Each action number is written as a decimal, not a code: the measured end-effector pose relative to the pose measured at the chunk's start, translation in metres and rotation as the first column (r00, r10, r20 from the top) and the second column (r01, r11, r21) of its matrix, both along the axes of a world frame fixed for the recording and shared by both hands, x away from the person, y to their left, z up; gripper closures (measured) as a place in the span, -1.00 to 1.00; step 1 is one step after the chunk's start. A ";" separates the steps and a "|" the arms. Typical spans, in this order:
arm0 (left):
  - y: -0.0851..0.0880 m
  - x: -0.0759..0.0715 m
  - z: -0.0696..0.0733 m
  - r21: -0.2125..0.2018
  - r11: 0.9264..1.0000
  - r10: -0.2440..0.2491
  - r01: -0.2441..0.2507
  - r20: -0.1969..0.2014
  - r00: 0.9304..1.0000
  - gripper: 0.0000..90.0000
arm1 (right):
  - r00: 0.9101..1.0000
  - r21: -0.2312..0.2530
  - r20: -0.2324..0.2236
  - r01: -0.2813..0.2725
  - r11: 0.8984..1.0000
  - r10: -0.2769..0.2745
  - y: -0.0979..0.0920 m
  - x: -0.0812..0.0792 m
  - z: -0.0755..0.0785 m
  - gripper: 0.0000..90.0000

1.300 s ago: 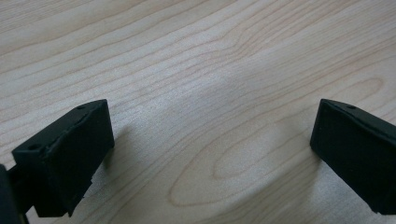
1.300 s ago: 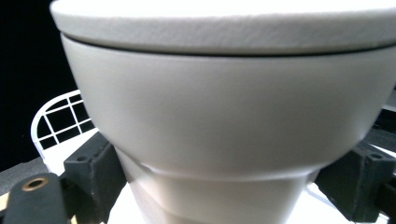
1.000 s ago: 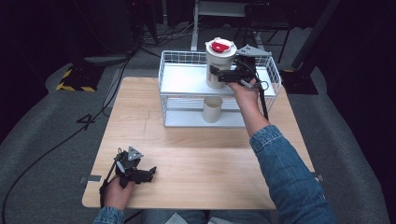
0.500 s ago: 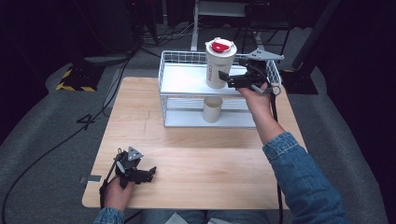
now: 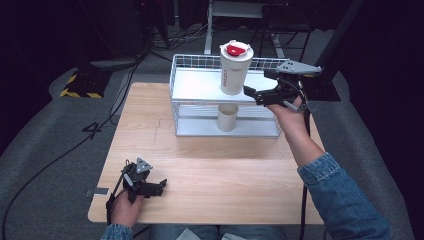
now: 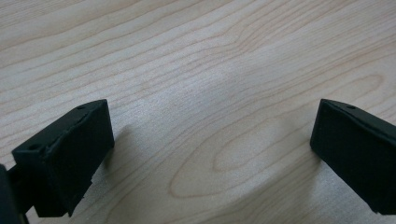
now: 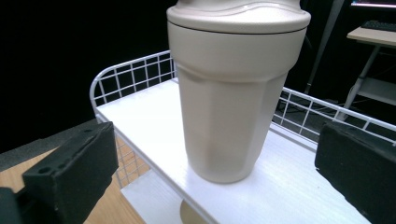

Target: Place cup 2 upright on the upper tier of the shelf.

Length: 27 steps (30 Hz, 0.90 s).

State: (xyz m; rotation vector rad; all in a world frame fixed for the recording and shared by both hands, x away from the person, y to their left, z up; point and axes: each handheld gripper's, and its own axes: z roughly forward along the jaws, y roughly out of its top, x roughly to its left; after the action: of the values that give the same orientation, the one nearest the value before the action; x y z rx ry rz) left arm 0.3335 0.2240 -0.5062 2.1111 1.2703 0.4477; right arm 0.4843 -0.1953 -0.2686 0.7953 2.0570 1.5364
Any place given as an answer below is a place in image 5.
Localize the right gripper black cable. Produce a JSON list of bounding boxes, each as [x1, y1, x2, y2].
[[299, 108, 314, 240]]

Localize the white metal desk frame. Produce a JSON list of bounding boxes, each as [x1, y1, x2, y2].
[[203, 0, 285, 58]]

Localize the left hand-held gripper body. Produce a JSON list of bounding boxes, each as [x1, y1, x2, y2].
[[121, 157, 155, 204]]

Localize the person's right hand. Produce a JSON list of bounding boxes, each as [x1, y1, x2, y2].
[[266, 96, 313, 139]]

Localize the black chair frame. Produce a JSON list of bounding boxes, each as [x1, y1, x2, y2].
[[258, 3, 316, 63]]

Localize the person's left hand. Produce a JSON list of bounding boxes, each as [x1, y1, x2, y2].
[[110, 190, 145, 228]]

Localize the yellow black striped stand base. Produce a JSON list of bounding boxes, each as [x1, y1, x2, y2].
[[59, 66, 114, 100]]

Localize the white wire two-tier rack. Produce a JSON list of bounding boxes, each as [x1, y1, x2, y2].
[[169, 53, 288, 138]]

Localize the small cream paper cup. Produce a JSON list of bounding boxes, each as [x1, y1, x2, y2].
[[216, 103, 240, 132]]

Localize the person's legs in jeans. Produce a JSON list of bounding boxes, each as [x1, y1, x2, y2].
[[148, 224, 288, 240]]

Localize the long black floor cable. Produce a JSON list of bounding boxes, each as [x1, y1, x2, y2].
[[0, 56, 146, 234]]

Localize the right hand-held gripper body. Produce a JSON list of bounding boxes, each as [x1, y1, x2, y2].
[[266, 59, 323, 113]]

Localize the black slanted stand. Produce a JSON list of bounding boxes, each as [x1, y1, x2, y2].
[[301, 0, 365, 103]]

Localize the tall white tumbler red lid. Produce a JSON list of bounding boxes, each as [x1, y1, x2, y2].
[[219, 39, 255, 96]]

